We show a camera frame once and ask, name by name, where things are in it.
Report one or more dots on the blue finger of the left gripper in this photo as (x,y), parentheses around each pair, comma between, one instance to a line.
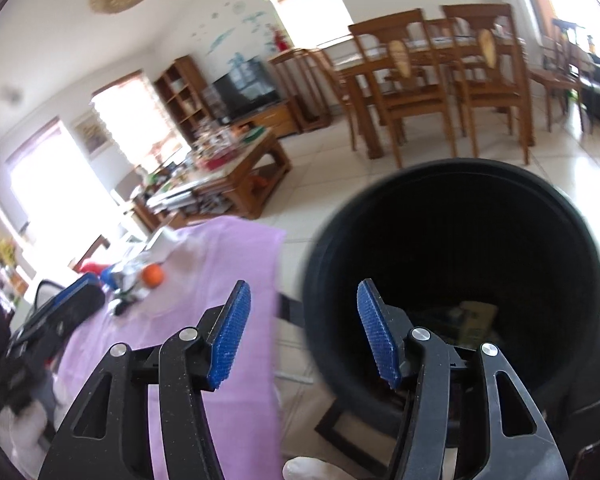
(63,313)

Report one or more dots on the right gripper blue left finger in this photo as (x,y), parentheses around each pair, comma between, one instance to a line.
(105,434)

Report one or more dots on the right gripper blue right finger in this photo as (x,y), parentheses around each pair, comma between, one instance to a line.
(470,399)

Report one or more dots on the white paper roll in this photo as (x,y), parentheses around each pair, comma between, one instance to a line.
(162,244)

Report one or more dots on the black round trash bin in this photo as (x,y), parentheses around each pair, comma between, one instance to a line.
(435,236)

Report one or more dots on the left white gloved hand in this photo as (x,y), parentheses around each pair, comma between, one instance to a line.
(22,435)

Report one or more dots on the right white gloved hand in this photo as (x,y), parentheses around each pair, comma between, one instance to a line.
(308,468)

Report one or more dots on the red cushion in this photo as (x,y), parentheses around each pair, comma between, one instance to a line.
(92,266)

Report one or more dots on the blue white snack bag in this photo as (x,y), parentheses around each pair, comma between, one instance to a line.
(122,276)

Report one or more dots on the orange fruit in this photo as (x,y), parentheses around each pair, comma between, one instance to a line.
(152,275)

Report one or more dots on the purple tablecloth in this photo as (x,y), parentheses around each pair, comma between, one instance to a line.
(201,271)

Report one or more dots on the small framed flower picture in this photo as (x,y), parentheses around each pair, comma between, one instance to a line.
(92,133)

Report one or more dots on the wooden coffee table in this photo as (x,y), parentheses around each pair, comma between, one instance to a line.
(240,188)

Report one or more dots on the wooden bookshelf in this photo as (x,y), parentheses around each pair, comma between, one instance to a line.
(181,88)

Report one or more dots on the wooden tv cabinet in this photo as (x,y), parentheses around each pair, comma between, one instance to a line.
(278,117)

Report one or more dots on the black flat television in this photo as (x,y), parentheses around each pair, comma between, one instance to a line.
(244,89)

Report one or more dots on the tall wooden plant stand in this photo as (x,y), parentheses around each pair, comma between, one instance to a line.
(295,72)

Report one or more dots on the red flower vase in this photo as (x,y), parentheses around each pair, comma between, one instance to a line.
(279,39)

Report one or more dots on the wooden dining table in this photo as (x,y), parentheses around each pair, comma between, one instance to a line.
(352,71)

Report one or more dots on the wooden side chair far right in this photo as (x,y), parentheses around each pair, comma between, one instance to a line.
(561,69)

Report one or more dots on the wooden dining chair front left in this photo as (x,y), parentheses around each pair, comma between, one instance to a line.
(403,72)

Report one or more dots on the wooden dining chair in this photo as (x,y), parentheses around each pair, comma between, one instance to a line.
(403,72)
(488,68)

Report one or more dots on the wooden dining chair front right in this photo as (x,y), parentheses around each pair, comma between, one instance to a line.
(488,68)

